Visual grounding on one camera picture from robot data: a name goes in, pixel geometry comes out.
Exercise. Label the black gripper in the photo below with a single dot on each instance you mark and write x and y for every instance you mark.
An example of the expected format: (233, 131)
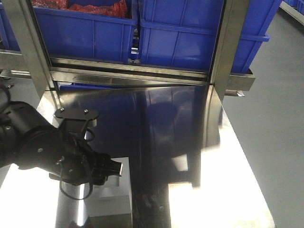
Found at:
(66, 158)

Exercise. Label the gray square hollow base block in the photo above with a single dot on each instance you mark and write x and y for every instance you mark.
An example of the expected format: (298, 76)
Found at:
(114, 197)

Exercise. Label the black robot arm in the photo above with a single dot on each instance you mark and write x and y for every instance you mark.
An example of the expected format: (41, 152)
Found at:
(17, 121)

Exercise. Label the blue bin with red contents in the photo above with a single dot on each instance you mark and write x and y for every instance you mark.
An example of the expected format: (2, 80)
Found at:
(77, 34)

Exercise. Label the blue plastic bin right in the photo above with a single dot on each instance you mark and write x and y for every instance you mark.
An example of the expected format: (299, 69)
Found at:
(182, 33)

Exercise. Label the red mesh bagged items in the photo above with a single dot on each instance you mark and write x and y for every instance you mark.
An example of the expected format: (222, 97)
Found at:
(117, 9)

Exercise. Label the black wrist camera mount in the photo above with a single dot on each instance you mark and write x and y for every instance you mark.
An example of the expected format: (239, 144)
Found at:
(77, 122)

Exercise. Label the stainless steel rack frame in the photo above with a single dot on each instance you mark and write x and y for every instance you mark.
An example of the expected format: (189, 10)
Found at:
(34, 62)

